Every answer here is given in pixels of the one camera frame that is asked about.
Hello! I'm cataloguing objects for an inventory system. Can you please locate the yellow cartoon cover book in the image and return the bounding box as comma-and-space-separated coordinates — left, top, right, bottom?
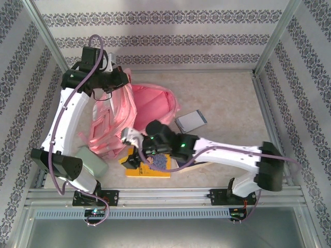
125, 147, 171, 179

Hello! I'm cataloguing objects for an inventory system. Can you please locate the grey blue notebook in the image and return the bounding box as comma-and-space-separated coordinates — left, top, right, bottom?
174, 110, 207, 134

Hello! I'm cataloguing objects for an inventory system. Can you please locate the thick dark blue book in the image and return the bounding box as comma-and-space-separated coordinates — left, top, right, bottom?
172, 154, 210, 174

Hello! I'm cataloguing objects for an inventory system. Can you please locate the pink school backpack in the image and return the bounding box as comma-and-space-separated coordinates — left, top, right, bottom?
77, 66, 180, 160

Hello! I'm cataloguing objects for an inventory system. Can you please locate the pale green pencil case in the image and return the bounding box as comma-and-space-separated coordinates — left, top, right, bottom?
74, 146, 109, 178

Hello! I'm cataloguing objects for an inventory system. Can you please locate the grey metal sheet panel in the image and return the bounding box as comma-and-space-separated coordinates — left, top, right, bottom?
25, 218, 313, 248

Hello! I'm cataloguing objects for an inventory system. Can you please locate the left gripper thin black wire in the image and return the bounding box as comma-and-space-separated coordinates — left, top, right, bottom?
92, 89, 112, 102

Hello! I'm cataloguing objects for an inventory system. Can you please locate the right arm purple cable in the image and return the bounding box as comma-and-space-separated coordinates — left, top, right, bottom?
138, 146, 302, 224

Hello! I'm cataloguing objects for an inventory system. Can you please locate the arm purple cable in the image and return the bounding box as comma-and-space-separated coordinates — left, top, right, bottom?
138, 146, 302, 224
50, 34, 111, 228

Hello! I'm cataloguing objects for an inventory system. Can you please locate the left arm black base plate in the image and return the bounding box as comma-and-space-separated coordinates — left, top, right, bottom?
72, 190, 119, 207

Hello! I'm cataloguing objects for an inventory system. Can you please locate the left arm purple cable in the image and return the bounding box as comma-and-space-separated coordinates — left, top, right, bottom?
50, 34, 111, 228

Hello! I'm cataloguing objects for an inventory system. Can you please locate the aluminium frame post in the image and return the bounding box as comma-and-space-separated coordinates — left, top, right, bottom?
253, 0, 303, 78
24, 0, 74, 81

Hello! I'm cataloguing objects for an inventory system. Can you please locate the slotted grey cable duct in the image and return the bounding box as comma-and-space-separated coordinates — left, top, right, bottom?
33, 208, 232, 220

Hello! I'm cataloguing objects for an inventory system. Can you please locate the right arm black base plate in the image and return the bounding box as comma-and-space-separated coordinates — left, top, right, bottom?
209, 188, 258, 206

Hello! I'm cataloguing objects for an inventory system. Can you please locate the thin aluminium wall base rail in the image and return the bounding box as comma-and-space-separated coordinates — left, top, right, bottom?
129, 68, 255, 76

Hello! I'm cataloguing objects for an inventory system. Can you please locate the wide aluminium side rail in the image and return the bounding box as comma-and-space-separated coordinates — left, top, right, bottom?
36, 77, 73, 192
252, 74, 294, 187

